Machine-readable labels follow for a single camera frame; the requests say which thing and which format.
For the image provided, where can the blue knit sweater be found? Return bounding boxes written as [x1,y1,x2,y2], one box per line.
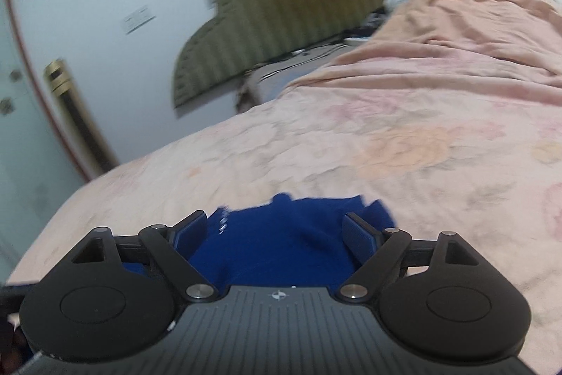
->
[122,191,398,290]

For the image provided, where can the dark clothes by headboard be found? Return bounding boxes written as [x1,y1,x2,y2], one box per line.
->
[352,7,392,37]

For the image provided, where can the gold tower fan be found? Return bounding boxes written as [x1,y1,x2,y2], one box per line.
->
[44,59,119,175]

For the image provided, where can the pink floral bed sheet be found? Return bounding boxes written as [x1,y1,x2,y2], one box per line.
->
[6,45,562,375]

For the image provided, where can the beige patterned pillow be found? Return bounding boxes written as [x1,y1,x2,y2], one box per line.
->
[236,38,367,113]

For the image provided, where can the orange blanket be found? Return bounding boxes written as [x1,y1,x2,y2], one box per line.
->
[289,0,561,106]

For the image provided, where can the white wall switch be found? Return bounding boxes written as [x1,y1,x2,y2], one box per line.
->
[121,6,155,34]

